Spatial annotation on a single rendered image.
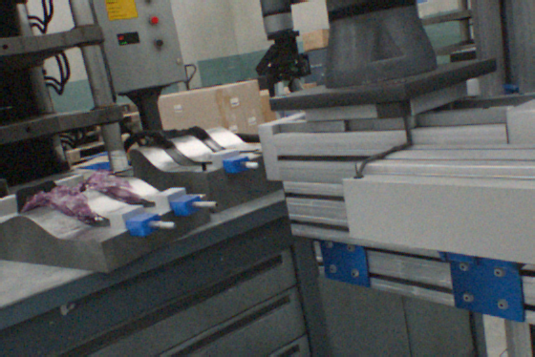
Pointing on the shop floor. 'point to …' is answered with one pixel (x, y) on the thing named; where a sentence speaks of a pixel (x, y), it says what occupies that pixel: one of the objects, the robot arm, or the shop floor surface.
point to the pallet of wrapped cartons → (214, 108)
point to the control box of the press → (139, 52)
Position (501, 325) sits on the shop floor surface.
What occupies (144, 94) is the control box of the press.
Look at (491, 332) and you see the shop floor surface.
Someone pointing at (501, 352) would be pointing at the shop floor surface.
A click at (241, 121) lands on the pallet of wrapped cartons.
